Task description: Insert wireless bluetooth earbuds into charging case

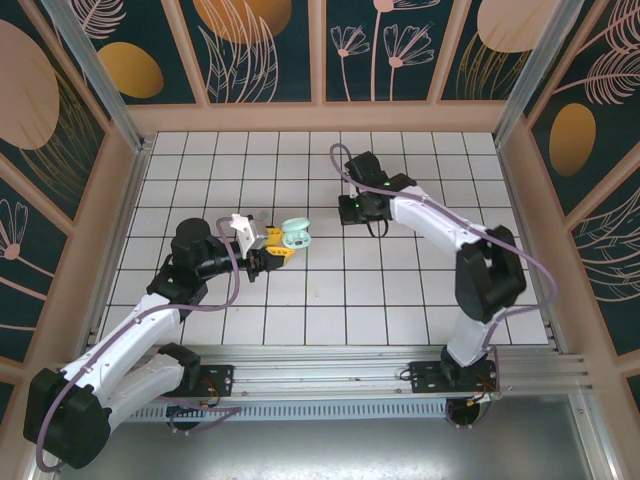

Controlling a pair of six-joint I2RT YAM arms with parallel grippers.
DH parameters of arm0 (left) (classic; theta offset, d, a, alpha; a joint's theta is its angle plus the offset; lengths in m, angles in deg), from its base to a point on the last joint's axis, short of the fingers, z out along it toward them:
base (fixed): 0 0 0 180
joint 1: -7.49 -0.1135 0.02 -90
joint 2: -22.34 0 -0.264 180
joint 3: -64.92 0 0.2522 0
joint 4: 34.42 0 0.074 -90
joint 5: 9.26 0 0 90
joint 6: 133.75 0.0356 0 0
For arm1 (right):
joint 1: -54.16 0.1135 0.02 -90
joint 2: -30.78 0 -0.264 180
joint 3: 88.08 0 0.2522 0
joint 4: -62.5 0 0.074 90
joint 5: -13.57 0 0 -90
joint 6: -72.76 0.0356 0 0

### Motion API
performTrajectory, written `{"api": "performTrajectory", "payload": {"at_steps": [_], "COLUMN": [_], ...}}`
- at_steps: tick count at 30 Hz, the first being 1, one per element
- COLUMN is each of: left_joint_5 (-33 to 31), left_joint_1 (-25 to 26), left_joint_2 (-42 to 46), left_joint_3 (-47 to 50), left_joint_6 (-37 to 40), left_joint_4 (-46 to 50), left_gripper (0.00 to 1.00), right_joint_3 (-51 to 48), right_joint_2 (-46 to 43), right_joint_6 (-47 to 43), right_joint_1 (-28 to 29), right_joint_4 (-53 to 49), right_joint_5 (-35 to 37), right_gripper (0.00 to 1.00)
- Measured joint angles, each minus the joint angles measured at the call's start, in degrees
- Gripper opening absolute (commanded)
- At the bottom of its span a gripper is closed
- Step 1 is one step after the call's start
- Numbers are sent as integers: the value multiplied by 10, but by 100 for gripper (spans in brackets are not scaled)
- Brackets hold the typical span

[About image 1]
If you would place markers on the mint green earbud charging case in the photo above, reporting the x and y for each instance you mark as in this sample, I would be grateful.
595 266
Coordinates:
295 230

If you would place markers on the black base electronics housing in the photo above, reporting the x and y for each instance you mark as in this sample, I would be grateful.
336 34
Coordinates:
467 415
182 422

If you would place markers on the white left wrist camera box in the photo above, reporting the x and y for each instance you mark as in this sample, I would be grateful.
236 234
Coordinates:
247 232

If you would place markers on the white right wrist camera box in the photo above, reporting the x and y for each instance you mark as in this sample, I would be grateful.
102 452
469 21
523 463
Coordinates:
352 191

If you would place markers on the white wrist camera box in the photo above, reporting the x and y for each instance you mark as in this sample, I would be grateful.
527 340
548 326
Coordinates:
247 232
352 191

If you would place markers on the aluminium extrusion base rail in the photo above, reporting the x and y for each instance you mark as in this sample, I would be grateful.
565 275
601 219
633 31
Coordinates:
320 372

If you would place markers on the aluminium corner post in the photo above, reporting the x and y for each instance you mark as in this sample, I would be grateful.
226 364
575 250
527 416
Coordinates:
104 85
535 75

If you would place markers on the pink wooden enclosure frame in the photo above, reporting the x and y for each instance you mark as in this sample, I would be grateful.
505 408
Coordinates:
320 117

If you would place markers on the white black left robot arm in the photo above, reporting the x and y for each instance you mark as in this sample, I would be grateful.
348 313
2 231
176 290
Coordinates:
125 335

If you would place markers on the aluminium side rail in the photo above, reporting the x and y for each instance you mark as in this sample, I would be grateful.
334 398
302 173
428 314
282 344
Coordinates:
119 250
514 190

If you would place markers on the dark floral wall panel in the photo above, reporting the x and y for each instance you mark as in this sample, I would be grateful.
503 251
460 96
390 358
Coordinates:
40 100
250 50
615 260
150 75
25 275
490 50
385 50
600 75

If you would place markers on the grey metal sheet panel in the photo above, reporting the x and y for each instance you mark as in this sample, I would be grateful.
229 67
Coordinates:
320 450

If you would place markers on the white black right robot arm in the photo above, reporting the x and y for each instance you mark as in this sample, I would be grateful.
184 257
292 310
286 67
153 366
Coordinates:
430 215

